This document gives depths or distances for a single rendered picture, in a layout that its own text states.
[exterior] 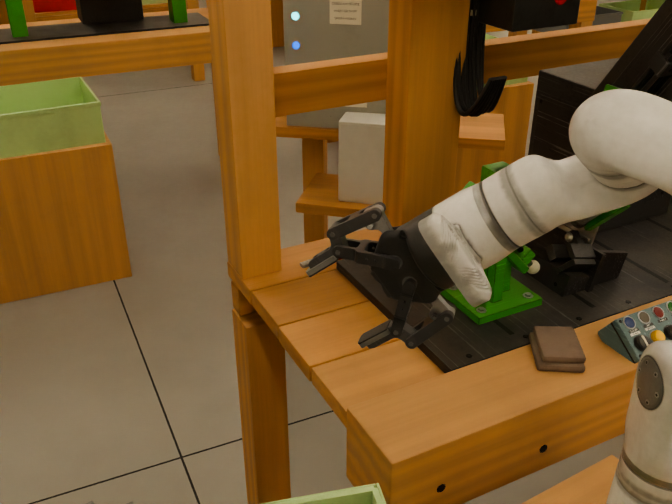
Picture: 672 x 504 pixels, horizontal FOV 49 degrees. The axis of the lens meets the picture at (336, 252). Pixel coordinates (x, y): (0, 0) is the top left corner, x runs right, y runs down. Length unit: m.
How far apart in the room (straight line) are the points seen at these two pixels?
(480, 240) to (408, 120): 0.94
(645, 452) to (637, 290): 0.71
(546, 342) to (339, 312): 0.39
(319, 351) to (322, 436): 1.15
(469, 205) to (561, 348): 0.67
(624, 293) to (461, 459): 0.55
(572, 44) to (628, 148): 1.33
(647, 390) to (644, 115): 0.36
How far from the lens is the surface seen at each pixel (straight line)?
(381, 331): 0.75
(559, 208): 0.66
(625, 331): 1.36
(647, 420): 0.89
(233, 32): 1.36
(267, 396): 1.74
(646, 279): 1.62
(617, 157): 0.62
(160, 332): 2.99
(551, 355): 1.29
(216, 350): 2.85
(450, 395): 1.22
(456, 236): 0.65
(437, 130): 1.63
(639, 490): 0.95
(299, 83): 1.54
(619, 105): 0.64
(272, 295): 1.49
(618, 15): 7.06
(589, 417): 1.34
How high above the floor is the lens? 1.67
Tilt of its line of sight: 29 degrees down
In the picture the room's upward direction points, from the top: straight up
